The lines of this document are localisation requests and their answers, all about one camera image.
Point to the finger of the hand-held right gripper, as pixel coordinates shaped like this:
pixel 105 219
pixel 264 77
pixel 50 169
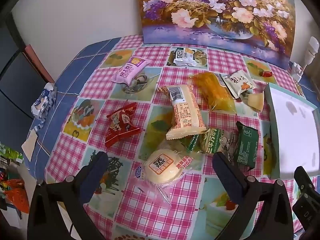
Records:
pixel 303 181

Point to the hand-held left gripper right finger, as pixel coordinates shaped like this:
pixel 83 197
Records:
pixel 225 173

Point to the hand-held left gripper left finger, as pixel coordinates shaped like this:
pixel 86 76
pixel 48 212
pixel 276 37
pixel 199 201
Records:
pixel 97 171

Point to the green and cream biscuit packet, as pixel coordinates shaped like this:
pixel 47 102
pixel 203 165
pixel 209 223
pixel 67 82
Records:
pixel 215 141

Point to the dark green snack packet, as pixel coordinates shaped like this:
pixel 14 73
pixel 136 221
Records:
pixel 246 145

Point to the red snack packet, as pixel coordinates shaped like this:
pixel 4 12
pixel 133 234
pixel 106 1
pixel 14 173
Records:
pixel 120 125

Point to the white box with teal rim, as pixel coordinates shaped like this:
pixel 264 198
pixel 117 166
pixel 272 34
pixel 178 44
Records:
pixel 292 130

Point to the round white bun packet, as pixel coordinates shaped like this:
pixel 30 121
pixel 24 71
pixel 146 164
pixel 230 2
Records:
pixel 162 166

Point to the long orange cream snack packet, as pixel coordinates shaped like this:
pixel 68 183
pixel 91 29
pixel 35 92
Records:
pixel 185 112

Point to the cream wedge snack packet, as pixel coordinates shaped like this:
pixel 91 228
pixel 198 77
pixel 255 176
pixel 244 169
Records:
pixel 256 101

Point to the translucent orange snack packet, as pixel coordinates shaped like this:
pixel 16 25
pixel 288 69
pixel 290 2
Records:
pixel 215 92

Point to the small white snack packet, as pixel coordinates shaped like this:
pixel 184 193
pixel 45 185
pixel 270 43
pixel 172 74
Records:
pixel 237 82

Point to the pink snack packet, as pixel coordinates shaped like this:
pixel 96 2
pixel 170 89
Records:
pixel 130 70

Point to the red candy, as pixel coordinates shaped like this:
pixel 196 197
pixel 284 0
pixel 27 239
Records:
pixel 266 74

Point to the white and green snack packet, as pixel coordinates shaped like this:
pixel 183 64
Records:
pixel 183 57

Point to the pink checkered dessert tablecloth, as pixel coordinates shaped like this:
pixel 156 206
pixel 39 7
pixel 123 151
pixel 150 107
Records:
pixel 155 200

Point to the white paper slip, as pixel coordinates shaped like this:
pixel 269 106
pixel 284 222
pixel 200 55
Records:
pixel 30 143

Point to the orange snack bag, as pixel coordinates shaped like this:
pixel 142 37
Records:
pixel 17 197

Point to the blue and white tissue pack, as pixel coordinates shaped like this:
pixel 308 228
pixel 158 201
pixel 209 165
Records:
pixel 42 102

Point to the green snack bag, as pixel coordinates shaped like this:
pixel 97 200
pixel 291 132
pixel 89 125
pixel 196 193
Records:
pixel 10 153

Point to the white power socket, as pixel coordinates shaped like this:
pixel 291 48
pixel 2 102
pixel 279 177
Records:
pixel 296 71

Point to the red wooden board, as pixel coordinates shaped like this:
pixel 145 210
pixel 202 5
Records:
pixel 37 60

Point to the white bulb lamp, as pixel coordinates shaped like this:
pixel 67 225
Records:
pixel 311 48

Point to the flower painting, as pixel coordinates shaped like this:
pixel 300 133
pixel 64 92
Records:
pixel 215 17

